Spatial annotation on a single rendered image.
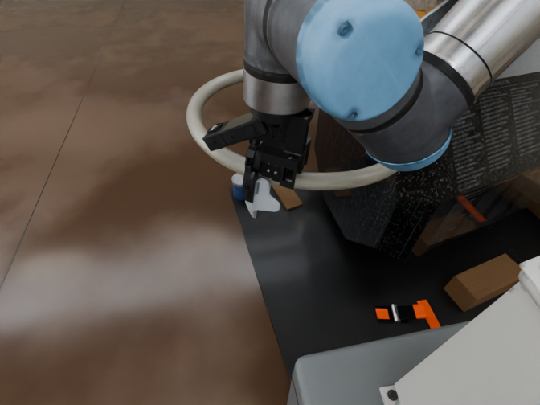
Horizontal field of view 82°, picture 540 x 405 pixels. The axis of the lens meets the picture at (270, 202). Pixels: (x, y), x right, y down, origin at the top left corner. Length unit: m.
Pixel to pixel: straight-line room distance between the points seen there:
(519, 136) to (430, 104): 0.99
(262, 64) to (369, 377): 0.42
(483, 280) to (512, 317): 1.36
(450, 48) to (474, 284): 1.30
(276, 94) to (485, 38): 0.21
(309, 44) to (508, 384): 0.26
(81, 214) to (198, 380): 1.13
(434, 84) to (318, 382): 0.38
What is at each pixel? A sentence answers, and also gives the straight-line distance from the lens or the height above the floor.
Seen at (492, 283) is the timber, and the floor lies 0.14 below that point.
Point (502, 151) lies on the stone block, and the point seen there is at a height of 0.68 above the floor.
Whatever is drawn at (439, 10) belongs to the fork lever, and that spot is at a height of 1.04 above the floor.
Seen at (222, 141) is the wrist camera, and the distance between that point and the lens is 0.48.
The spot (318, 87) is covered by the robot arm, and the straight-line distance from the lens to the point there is 0.25.
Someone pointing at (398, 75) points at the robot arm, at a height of 1.20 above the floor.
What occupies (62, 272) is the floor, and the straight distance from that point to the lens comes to 1.81.
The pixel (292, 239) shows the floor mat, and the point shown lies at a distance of 1.60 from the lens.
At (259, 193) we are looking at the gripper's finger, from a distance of 0.50.
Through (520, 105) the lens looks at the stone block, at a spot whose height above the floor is 0.78.
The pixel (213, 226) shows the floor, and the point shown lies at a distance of 1.70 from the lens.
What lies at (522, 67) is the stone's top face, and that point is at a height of 0.85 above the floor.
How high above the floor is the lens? 1.31
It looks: 47 degrees down
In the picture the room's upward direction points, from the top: straight up
